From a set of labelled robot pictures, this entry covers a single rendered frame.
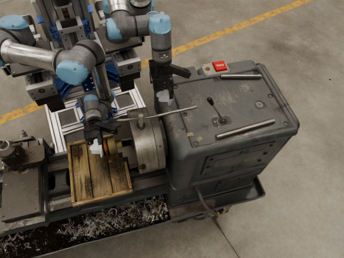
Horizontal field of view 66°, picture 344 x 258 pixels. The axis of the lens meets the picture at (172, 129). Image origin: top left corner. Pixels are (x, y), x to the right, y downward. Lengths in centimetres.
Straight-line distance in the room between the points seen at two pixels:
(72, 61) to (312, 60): 304
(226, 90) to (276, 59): 227
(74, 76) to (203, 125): 58
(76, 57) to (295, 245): 209
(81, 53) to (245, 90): 76
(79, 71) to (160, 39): 39
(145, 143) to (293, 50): 288
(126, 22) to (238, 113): 61
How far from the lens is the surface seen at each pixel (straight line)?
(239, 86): 134
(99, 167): 150
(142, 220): 169
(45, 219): 144
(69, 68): 118
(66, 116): 257
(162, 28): 96
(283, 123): 129
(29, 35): 157
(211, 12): 400
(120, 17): 106
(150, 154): 118
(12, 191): 149
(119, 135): 128
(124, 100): 257
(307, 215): 261
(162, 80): 104
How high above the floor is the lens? 223
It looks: 58 degrees down
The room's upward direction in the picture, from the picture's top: 5 degrees clockwise
